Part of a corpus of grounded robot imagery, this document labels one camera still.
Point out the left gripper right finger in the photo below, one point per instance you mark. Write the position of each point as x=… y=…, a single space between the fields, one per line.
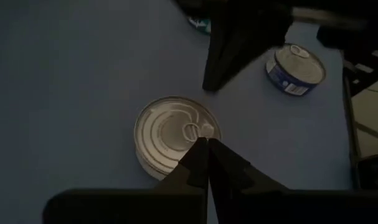
x=285 y=208

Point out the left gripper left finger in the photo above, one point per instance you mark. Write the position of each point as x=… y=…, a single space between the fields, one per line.
x=129 y=208

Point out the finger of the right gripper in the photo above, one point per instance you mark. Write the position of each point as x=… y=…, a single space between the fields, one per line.
x=238 y=46

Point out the silver-lid seafood can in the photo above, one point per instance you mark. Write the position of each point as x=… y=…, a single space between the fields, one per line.
x=202 y=26

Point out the blue-label tuna can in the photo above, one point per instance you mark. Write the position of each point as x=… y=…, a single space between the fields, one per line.
x=296 y=68

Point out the gold-lid salmon can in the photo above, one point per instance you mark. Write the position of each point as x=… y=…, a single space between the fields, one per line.
x=163 y=130

